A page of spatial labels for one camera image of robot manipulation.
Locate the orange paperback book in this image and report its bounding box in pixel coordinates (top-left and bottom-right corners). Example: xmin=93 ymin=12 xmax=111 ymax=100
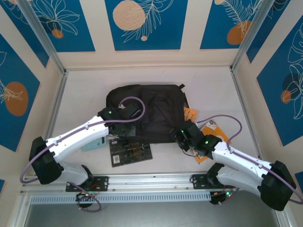
xmin=194 ymin=119 xmax=230 ymax=165

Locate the pale green pencil case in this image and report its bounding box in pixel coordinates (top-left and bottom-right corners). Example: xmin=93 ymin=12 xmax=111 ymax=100
xmin=80 ymin=137 xmax=107 ymax=152

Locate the dark paperback book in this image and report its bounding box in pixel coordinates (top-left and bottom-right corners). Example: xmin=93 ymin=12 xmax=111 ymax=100
xmin=108 ymin=138 xmax=153 ymax=168

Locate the black fabric backpack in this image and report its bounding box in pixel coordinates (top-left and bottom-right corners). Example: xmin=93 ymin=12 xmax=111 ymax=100
xmin=106 ymin=84 xmax=190 ymax=144

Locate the black control board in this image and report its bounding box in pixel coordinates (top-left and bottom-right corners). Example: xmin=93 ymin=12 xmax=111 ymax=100
xmin=75 ymin=191 xmax=97 ymax=203
xmin=209 ymin=190 xmax=234 ymax=206

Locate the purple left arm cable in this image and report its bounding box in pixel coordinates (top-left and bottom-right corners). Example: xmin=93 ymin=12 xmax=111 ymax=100
xmin=19 ymin=96 xmax=145 ymax=184

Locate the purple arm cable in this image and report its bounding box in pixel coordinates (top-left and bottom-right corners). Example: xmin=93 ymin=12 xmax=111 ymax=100
xmin=196 ymin=114 xmax=303 ymax=204
xmin=19 ymin=96 xmax=145 ymax=184

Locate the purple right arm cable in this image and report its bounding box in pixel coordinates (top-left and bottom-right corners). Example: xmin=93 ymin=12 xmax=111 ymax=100
xmin=196 ymin=114 xmax=303 ymax=204

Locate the aluminium table side rail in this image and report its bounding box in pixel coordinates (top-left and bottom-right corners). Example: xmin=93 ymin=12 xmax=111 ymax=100
xmin=44 ymin=70 xmax=69 ymax=145
xmin=230 ymin=67 xmax=265 ymax=166

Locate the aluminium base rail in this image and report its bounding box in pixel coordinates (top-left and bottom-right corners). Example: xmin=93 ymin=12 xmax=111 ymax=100
xmin=20 ymin=171 xmax=240 ymax=194

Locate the grey slotted cable duct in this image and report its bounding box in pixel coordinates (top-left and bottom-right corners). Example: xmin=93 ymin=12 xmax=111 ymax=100
xmin=30 ymin=191 xmax=212 ymax=204

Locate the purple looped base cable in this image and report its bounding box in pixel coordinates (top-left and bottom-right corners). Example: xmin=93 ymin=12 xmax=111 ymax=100
xmin=77 ymin=184 xmax=103 ymax=213

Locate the aluminium upright frame post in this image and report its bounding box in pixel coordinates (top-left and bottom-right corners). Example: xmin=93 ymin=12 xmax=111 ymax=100
xmin=17 ymin=0 xmax=68 ymax=76
xmin=230 ymin=0 xmax=277 ymax=71

